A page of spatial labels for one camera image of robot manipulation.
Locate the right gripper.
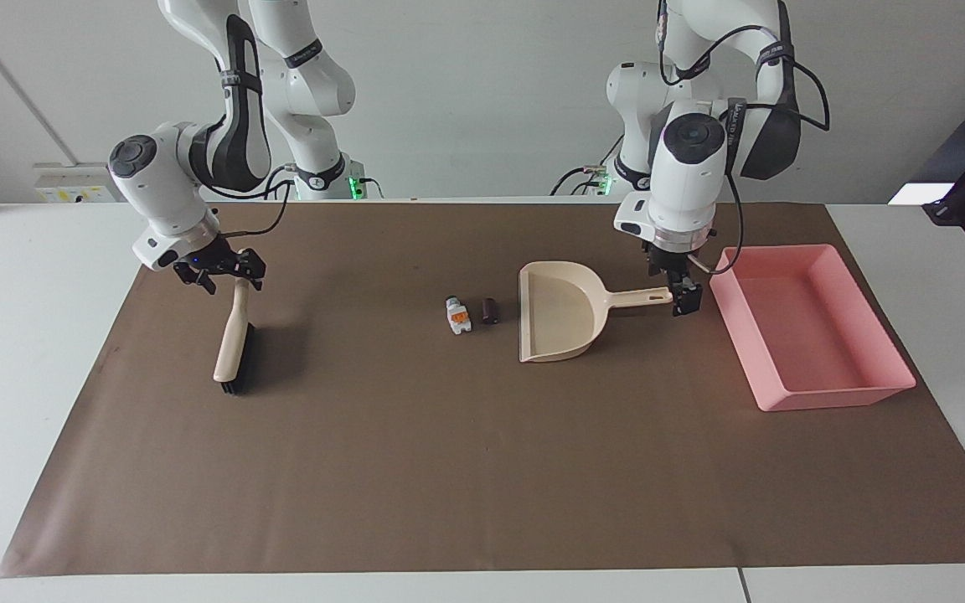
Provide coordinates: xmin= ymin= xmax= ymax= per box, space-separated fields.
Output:
xmin=173 ymin=238 xmax=266 ymax=296

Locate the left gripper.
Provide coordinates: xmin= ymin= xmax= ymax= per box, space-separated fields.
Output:
xmin=647 ymin=243 xmax=704 ymax=318

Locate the beige brush with black bristles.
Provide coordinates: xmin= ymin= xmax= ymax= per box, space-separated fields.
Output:
xmin=213 ymin=276 xmax=258 ymax=397

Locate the beige plastic dustpan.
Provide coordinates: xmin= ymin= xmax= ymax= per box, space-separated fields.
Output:
xmin=518 ymin=260 xmax=675 ymax=363

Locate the pink plastic bin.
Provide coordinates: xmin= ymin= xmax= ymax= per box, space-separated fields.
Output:
xmin=708 ymin=244 xmax=918 ymax=413

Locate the black cable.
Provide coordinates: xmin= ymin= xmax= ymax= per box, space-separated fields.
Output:
xmin=549 ymin=134 xmax=626 ymax=198
xmin=198 ymin=162 xmax=293 ymax=238
xmin=655 ymin=0 xmax=832 ymax=276

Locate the white wall socket box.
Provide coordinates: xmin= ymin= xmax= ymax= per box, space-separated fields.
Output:
xmin=33 ymin=162 xmax=125 ymax=205

